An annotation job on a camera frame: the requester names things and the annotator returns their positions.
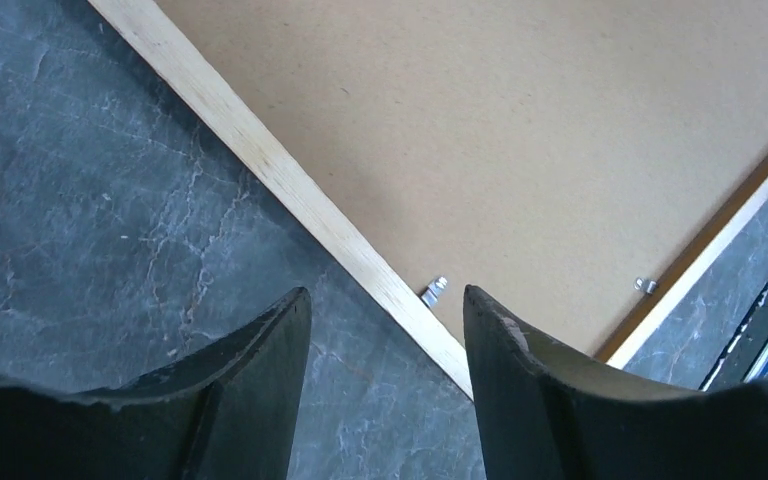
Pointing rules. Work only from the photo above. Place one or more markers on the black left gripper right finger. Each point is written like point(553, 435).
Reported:
point(547, 411)

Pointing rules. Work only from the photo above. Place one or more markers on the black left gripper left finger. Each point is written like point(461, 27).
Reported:
point(227, 411)

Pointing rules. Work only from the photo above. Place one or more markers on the wooden picture frame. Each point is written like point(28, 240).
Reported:
point(150, 32)

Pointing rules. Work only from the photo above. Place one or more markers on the brown backing board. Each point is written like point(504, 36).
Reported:
point(550, 152)

